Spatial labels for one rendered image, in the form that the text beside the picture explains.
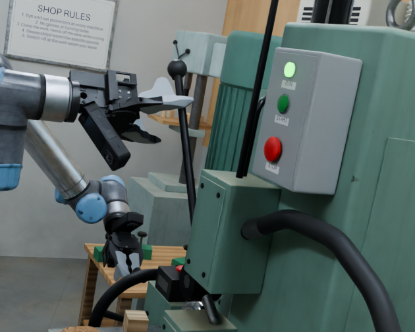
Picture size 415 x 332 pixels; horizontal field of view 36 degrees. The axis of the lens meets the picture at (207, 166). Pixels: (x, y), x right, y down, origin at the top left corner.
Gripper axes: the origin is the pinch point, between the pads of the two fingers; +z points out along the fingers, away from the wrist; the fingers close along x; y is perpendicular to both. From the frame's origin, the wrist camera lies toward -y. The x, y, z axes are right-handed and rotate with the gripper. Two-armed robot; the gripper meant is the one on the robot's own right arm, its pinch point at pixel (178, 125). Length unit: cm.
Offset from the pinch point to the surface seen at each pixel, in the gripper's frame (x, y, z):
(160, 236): 204, 57, 87
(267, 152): -33.1, -22.9, -5.8
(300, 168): -36.6, -26.7, -4.2
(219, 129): -7.3, -4.4, 3.9
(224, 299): 1.8, -31.2, 5.3
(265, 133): -32.0, -19.6, -4.7
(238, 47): -17.4, 5.4, 3.8
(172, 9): 201, 213, 111
